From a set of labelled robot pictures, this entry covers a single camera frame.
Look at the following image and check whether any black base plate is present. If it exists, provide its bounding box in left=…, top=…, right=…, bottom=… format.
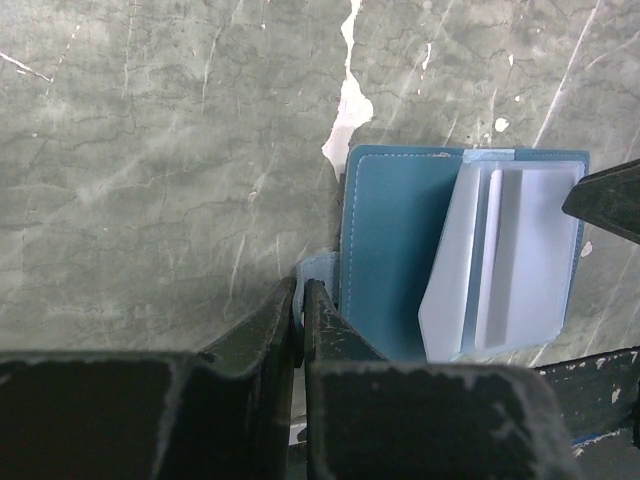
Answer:
left=287, top=348, right=639, bottom=479

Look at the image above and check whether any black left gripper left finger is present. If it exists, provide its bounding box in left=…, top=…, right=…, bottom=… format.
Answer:
left=1, top=278, right=295, bottom=479

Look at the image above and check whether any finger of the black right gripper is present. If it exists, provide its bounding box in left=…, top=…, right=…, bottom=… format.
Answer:
left=562, top=159, right=640, bottom=244

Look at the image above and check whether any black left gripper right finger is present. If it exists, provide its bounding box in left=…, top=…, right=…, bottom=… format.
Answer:
left=304, top=280, right=582, bottom=479

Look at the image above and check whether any blue card holder wallet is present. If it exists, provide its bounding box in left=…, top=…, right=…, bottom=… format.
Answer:
left=292, top=145, right=590, bottom=363

